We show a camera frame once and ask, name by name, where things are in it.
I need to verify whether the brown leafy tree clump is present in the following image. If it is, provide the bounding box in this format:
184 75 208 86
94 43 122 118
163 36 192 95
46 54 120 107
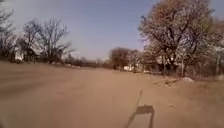
108 46 134 71

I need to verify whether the small white structure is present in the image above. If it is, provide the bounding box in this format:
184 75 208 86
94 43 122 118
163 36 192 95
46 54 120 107
122 65 135 72

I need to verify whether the low row of distant bushes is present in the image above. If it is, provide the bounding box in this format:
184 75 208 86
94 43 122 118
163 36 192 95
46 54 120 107
64 56 113 70

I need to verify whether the dry brown dirt field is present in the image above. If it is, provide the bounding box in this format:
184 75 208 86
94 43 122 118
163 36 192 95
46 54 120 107
0 60 224 128

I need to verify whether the large tree with pale leaves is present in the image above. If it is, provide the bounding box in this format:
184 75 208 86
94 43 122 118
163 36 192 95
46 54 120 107
137 0 224 77

